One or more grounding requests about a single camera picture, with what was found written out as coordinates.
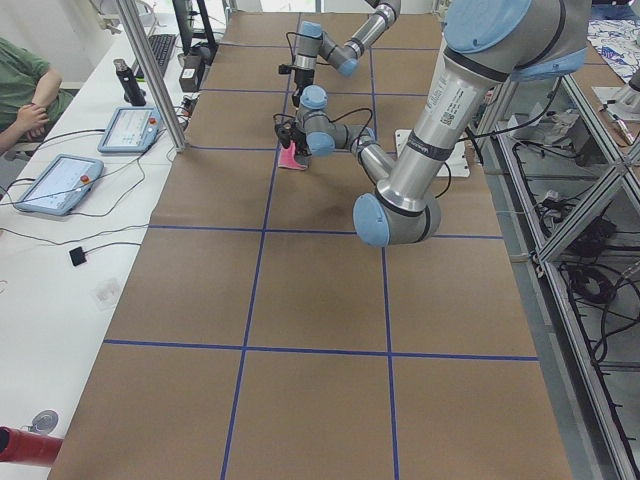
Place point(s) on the far teach pendant tablet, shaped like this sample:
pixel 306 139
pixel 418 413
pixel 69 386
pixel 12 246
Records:
pixel 131 130

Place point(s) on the aluminium side frame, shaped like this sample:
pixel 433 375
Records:
pixel 565 178

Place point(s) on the black box with label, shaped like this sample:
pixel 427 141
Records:
pixel 192 72

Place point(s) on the white pillar with base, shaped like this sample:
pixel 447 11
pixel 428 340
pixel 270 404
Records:
pixel 455 164

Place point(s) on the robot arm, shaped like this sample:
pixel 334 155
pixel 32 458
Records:
pixel 315 42
pixel 485 44

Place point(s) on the aluminium frame post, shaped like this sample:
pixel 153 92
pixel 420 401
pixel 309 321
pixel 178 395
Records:
pixel 129 17

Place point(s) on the small black square device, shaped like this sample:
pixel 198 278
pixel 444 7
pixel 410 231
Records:
pixel 77 256

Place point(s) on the pink and grey towel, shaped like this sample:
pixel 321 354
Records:
pixel 287 159

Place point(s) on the black keyboard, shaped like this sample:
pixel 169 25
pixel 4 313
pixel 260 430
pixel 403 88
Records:
pixel 162 46

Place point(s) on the red cylinder object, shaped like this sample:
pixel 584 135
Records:
pixel 27 448

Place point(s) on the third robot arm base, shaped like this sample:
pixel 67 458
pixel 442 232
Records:
pixel 623 102

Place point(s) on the teach pendant tablet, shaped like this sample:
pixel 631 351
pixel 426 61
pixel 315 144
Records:
pixel 61 186
pixel 131 130

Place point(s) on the near teach pendant tablet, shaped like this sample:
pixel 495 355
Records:
pixel 61 186

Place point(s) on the round metal table grommet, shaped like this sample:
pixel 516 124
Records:
pixel 44 422

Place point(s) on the person in green shirt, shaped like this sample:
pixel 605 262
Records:
pixel 31 98

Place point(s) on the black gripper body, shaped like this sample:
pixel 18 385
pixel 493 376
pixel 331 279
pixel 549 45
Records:
pixel 300 138
pixel 302 78

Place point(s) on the monitor stand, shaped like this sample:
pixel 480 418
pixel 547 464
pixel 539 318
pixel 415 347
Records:
pixel 196 34

